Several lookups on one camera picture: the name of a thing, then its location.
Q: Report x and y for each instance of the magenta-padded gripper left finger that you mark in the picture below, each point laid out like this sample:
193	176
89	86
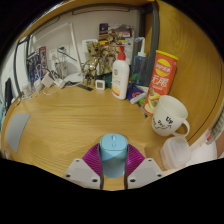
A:
80	171

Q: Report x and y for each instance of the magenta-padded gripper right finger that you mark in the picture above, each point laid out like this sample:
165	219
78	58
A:
146	171

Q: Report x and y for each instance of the light blue computer mouse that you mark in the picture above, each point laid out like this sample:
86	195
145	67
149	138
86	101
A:
113	155

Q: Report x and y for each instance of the clear plastic food container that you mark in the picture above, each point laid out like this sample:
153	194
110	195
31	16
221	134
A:
175	153

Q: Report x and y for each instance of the white mug with face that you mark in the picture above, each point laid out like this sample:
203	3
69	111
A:
168	116

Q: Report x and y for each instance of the blue snack packet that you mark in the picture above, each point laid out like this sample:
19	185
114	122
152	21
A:
135	93

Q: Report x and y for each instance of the small white desk clock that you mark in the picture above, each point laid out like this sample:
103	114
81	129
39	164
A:
100	84

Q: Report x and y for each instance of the red chips can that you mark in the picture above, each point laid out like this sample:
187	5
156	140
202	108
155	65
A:
161	81

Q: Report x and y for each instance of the white charger block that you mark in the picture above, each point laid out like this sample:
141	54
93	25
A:
47	80

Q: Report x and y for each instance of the white lotion pump bottle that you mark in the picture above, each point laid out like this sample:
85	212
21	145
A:
120	78

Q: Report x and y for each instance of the glass jar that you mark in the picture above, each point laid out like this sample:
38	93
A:
60	68

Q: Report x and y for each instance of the white desk lamp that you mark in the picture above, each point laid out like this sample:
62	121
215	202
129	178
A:
75	66

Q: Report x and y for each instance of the clear spray bottle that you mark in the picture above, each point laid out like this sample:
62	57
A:
139	66

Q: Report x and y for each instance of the dark backpack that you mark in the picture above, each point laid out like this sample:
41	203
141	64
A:
8	91

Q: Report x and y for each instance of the beige robot model figure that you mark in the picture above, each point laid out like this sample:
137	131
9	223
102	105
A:
95	63

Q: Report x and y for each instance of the colourful printed box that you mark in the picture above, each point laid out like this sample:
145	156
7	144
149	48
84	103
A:
115	33

